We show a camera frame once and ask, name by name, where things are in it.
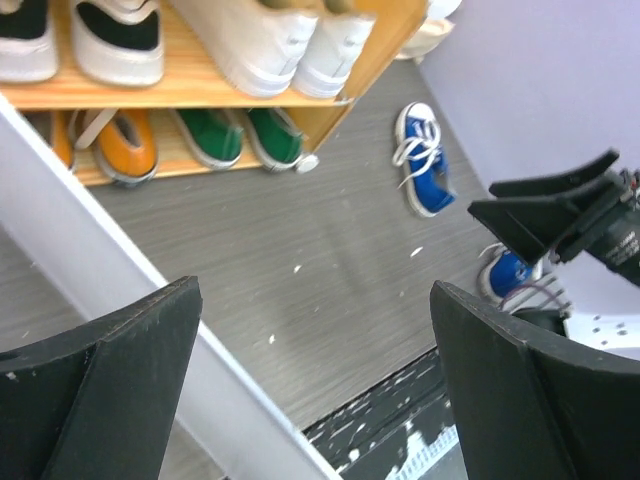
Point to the black white sneaker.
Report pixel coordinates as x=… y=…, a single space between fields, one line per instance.
x=118 y=42
x=28 y=43

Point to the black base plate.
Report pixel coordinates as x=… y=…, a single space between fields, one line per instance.
x=364 y=438

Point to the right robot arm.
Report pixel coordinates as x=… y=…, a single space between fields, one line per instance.
x=606 y=306

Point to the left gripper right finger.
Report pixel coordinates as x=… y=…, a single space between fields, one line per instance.
x=529 y=403

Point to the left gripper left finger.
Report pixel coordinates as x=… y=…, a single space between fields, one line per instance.
x=99 y=401

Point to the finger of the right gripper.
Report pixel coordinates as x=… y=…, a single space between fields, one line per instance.
x=558 y=183
x=534 y=226

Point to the blue sneaker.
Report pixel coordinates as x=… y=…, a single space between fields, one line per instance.
x=420 y=155
x=504 y=273

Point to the orange sneaker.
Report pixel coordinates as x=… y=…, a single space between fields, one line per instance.
x=121 y=141
x=59 y=141

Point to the white cable tray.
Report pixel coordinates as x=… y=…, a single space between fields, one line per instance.
x=424 y=459

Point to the beige cloth bag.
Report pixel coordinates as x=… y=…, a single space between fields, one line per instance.
x=435 y=28

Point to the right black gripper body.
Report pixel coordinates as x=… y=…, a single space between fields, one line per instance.
x=607 y=224

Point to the green sneaker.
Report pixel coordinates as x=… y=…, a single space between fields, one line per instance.
x=214 y=136
x=275 y=140

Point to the wooden shoe cabinet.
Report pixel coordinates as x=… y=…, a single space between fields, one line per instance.
x=192 y=80

